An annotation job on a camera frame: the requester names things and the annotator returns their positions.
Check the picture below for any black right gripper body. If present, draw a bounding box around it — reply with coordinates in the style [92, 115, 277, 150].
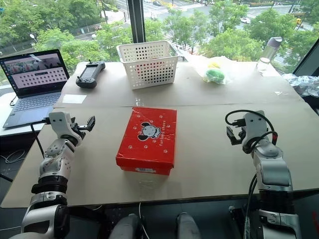
[233, 119, 248, 144]

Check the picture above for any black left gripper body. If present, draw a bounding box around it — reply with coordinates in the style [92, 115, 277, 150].
[70, 116, 87, 140]

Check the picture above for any red cardboard box lid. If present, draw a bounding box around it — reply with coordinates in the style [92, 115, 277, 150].
[115, 107, 178, 169]

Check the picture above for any red box with white label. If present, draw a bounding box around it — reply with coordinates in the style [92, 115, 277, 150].
[120, 164, 173, 176]

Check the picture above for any white paper label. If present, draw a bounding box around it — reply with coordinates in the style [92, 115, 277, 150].
[61, 94, 87, 104]

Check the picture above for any large brown cardboard sheet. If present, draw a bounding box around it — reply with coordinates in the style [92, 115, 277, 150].
[0, 101, 319, 209]

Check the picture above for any black handheld remote controller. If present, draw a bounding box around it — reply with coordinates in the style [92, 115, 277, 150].
[75, 59, 106, 89]

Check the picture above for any clear plastic bag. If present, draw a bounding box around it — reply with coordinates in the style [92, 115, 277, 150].
[195, 55, 233, 86]

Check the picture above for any brown cardboard sheet with label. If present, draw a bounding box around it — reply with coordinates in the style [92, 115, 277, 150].
[53, 60, 308, 109]

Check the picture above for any green round toy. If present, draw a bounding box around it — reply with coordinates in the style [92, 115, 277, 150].
[204, 69, 225, 83]

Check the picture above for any grey open laptop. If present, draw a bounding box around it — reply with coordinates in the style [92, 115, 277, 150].
[0, 48, 71, 129]

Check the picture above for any crumpled clear plastic wrap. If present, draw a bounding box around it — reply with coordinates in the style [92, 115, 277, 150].
[283, 73, 319, 98]

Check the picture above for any clear water bottle purple lid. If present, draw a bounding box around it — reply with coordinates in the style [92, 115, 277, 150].
[256, 37, 283, 75]

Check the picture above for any red item inside basket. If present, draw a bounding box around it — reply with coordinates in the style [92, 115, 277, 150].
[136, 61, 161, 74]

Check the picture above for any white perforated plastic basket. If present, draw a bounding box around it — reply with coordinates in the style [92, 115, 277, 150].
[116, 40, 180, 91]

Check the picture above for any grey rounded robot leg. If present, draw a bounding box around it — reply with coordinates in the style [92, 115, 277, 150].
[114, 213, 141, 239]
[175, 212, 201, 239]

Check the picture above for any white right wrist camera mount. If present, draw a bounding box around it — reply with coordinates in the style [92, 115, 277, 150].
[242, 110, 269, 148]

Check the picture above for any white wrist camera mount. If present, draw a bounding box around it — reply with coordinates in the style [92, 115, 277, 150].
[48, 112, 76, 138]
[242, 110, 269, 148]

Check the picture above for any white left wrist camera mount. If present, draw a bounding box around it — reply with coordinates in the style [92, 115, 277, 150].
[48, 112, 76, 138]

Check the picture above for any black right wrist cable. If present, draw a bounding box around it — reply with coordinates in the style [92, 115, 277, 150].
[225, 109, 279, 153]

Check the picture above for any black laptop power cable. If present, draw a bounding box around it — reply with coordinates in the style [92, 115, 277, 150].
[29, 116, 51, 160]

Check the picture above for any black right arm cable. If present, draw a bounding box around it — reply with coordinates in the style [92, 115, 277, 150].
[244, 172, 259, 239]

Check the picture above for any white coiled floor cable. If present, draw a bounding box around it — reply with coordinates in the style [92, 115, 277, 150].
[0, 148, 27, 164]

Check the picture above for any thin white hanging cable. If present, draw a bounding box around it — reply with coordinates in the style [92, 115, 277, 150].
[138, 201, 146, 239]

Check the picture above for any black window frame post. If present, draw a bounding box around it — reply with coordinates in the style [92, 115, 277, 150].
[126, 0, 147, 43]

